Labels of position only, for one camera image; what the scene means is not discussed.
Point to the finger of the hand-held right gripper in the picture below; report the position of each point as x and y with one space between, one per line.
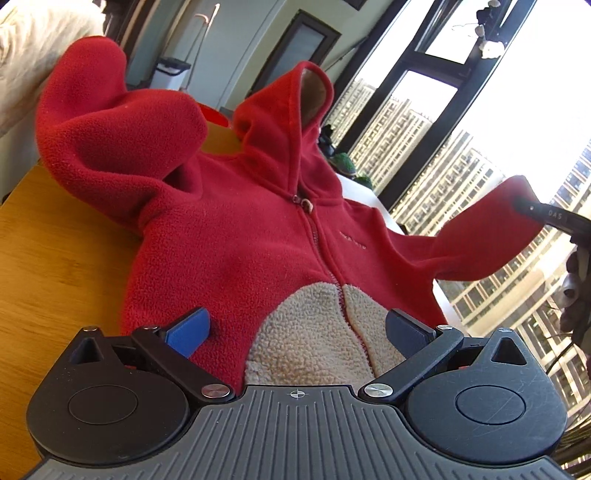
528 207

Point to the red fleece hoodie jacket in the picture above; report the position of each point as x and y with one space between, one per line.
221 230

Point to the black shoes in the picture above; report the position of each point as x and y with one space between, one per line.
327 138

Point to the red bucket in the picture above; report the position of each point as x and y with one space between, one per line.
214 115

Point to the black window frame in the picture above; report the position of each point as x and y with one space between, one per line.
464 99

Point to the person's right hand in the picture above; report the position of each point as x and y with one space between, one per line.
577 286

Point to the green slipper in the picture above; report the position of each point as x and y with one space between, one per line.
363 181
344 164

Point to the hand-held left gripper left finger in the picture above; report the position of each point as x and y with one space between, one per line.
187 332

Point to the dark framed door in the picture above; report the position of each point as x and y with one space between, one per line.
304 50

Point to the white trash bin black lid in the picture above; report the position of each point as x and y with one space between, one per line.
171 76

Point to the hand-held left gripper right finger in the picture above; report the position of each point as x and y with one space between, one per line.
406 333

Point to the beige towel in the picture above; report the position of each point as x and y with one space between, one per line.
32 55

